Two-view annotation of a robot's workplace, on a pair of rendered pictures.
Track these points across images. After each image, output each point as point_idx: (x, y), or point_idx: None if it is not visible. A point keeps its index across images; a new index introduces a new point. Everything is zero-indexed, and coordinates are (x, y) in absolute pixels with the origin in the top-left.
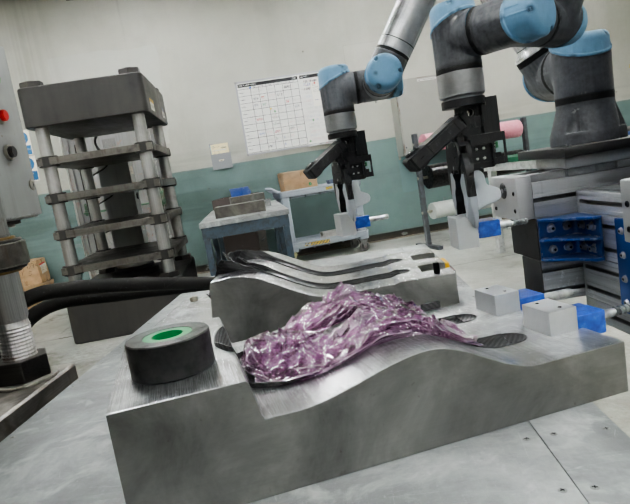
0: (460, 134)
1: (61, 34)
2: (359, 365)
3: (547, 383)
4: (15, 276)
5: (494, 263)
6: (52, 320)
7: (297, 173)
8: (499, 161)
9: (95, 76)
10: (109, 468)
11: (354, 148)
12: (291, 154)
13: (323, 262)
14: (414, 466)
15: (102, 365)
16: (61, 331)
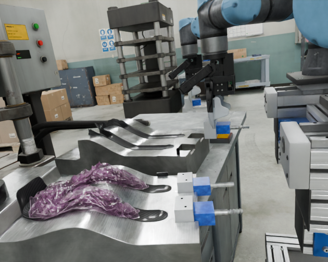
0: (210, 75)
1: None
2: (53, 222)
3: (146, 254)
4: (24, 120)
5: None
6: (122, 110)
7: (236, 50)
8: (229, 93)
9: (147, 0)
10: None
11: (195, 64)
12: (236, 40)
13: (191, 115)
14: None
15: (53, 162)
16: (123, 116)
